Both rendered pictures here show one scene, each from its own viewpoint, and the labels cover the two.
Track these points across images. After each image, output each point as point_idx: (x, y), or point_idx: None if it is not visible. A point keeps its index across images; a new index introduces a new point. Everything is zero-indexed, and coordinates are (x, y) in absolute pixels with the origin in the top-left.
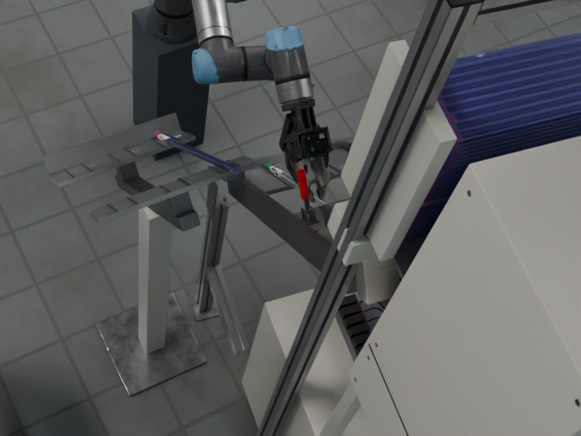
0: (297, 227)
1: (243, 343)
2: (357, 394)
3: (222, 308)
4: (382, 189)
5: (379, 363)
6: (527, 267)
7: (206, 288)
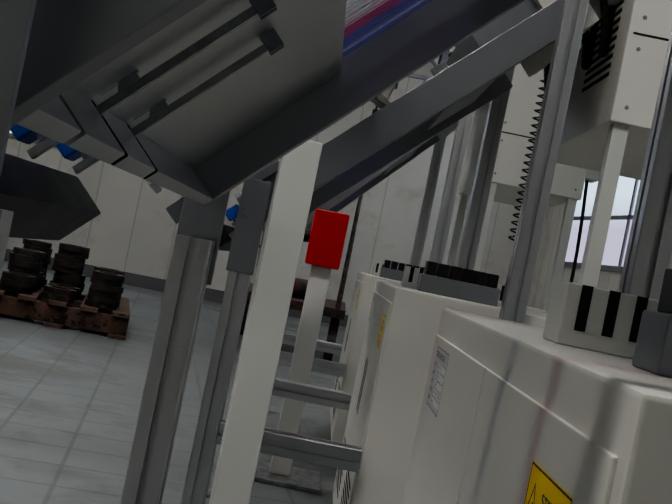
0: (463, 58)
1: (353, 446)
2: (635, 121)
3: (292, 436)
4: None
5: (655, 33)
6: None
7: (204, 500)
